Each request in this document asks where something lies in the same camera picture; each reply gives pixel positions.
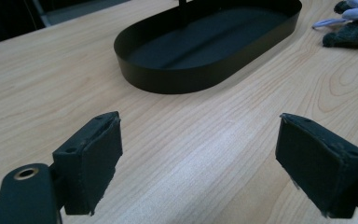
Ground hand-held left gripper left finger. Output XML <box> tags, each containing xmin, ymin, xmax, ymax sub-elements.
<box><xmin>51</xmin><ymin>111</ymin><xmax>124</xmax><ymax>217</ymax></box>

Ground dark plush toy purple ears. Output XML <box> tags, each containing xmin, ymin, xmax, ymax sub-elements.
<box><xmin>311</xmin><ymin>0</ymin><xmax>358</xmax><ymax>49</ymax></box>

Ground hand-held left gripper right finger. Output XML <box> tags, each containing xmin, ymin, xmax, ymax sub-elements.
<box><xmin>275</xmin><ymin>112</ymin><xmax>358</xmax><ymax>218</ymax></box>

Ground black oval metal tray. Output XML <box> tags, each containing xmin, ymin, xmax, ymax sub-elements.
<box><xmin>113</xmin><ymin>0</ymin><xmax>303</xmax><ymax>95</ymax></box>

